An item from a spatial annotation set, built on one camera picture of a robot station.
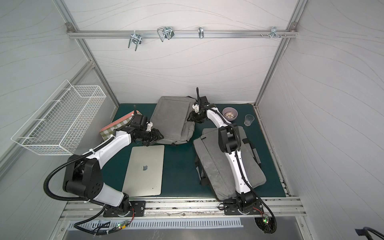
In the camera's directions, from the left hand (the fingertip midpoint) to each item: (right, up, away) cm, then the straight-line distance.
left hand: (161, 138), depth 87 cm
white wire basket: (-42, +10, -18) cm, 47 cm away
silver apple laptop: (-10, -21, -2) cm, 24 cm away
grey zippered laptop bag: (+2, +13, +18) cm, 22 cm away
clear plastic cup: (+59, +11, +20) cm, 63 cm away
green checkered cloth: (-42, +1, +14) cm, 44 cm away
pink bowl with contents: (+47, +16, +24) cm, 55 cm away
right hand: (+16, +12, +19) cm, 27 cm away
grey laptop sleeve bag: (+31, -15, -5) cm, 35 cm away
